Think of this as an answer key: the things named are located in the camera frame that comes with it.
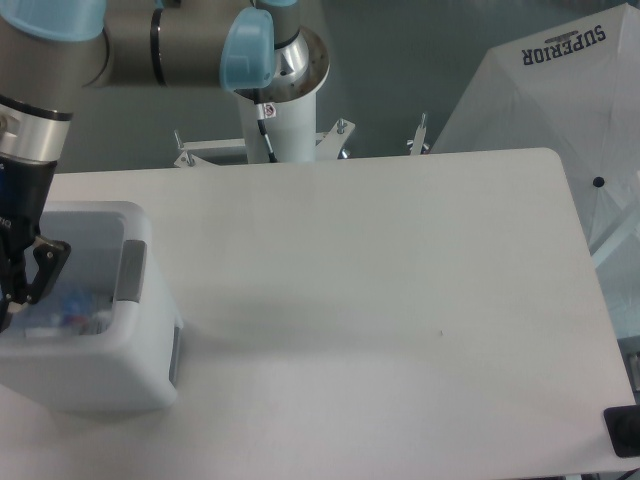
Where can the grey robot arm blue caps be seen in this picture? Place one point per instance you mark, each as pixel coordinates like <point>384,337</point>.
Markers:
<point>50,50</point>

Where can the white plastic trash can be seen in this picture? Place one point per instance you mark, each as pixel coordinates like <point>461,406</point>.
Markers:
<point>107,337</point>

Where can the clear plastic water bottle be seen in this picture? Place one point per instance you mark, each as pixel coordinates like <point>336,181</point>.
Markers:
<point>68,311</point>

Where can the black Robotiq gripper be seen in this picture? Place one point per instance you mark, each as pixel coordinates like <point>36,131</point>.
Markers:
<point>24,189</point>

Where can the black device at table corner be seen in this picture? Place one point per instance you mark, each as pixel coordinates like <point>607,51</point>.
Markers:
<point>622,423</point>

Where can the white Superior umbrella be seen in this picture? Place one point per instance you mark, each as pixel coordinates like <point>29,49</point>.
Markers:
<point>573,89</point>

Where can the white pedestal base frame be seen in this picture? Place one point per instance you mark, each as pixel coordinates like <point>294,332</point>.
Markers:
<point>329,145</point>

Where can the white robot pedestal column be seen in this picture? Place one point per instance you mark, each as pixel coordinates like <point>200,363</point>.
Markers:
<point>280,119</point>

